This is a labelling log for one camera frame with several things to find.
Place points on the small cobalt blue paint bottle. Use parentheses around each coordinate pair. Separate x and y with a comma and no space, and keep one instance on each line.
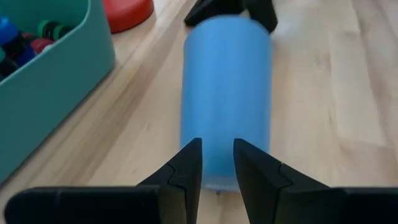
(7,31)

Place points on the small green paint bottle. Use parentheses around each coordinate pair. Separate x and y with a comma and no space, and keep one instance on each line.
(45,28)

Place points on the red desk lamp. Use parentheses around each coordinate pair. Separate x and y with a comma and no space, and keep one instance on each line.
(127,15)

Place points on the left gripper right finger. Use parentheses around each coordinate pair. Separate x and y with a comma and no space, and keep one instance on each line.
(273,199)

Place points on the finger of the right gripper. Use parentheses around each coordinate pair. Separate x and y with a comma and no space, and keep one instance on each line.
(262,12)
(217,7)

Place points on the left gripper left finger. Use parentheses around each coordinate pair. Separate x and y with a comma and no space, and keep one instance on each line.
(174,199)

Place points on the blue plastic cup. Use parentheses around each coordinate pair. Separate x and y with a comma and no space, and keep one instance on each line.
(227,93)

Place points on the teal plastic bin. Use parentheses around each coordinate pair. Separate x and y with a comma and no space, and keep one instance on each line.
(56,93)

